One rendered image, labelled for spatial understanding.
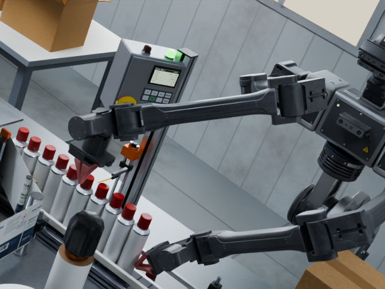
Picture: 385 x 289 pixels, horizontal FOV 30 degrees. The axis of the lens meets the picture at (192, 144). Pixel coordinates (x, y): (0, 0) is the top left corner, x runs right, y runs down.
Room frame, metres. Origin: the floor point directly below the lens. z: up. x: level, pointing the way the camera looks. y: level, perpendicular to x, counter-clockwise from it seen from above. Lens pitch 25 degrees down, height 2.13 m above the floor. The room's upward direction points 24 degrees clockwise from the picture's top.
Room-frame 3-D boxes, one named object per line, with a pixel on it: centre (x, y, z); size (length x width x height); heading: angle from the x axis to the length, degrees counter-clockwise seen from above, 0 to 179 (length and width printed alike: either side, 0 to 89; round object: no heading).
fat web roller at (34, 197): (1.58, 0.32, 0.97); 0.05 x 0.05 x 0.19
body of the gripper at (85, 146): (1.54, 0.22, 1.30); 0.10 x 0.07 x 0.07; 71
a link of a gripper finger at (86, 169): (1.54, 0.23, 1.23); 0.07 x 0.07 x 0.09; 71
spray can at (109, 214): (1.71, 0.13, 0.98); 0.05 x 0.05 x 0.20
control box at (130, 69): (1.82, 0.19, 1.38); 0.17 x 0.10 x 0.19; 124
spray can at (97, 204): (1.73, 0.18, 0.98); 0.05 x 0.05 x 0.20
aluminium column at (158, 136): (1.86, 0.11, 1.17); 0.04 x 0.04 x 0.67; 69
